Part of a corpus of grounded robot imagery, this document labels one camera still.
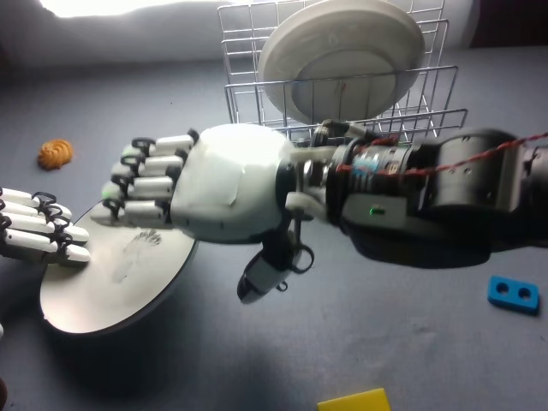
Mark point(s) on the blue block with two holes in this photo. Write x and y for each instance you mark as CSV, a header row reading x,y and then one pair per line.
x,y
513,305

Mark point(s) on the white plate with grey smudge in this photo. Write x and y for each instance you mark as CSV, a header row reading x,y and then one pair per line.
x,y
107,291

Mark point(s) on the orange swirl cookie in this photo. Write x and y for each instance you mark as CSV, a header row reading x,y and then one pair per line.
x,y
55,155

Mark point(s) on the yellow flat block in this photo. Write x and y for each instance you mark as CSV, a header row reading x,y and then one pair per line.
x,y
355,396

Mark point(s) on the dark brown furniture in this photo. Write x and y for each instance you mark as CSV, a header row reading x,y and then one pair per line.
x,y
505,21

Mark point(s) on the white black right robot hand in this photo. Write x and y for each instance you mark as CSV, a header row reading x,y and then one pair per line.
x,y
231,180

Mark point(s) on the white plate with barcode label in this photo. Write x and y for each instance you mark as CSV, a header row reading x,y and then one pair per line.
x,y
334,47

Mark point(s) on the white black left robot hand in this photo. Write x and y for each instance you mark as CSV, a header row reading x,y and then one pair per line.
x,y
25,222

